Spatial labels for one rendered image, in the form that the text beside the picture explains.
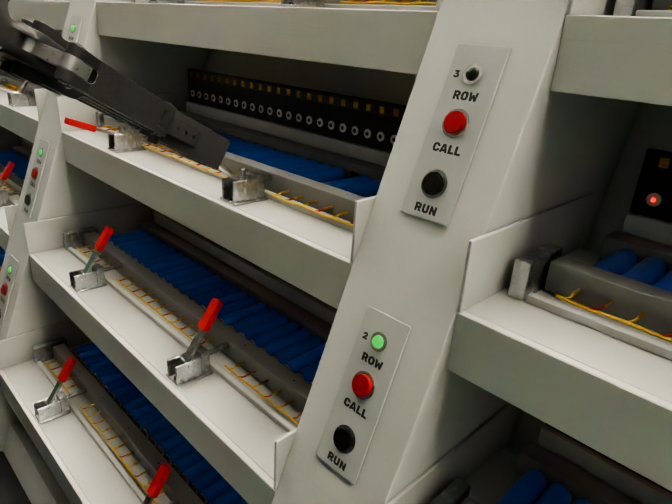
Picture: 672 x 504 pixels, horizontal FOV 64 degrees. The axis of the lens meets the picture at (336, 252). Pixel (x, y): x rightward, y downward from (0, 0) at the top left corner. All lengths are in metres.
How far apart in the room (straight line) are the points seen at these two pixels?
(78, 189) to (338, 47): 0.56
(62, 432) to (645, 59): 0.78
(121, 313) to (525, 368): 0.52
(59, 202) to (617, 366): 0.80
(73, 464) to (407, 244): 0.56
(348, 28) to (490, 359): 0.29
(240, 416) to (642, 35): 0.44
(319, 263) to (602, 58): 0.24
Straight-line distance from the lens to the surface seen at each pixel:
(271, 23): 0.56
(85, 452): 0.81
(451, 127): 0.38
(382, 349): 0.38
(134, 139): 0.77
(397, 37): 0.45
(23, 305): 0.98
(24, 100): 1.17
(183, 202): 0.60
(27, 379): 0.97
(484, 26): 0.40
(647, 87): 0.36
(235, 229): 0.52
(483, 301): 0.38
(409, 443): 0.39
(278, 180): 0.56
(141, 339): 0.67
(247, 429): 0.53
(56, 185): 0.93
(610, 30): 0.37
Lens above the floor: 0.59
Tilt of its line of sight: 7 degrees down
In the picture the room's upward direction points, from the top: 19 degrees clockwise
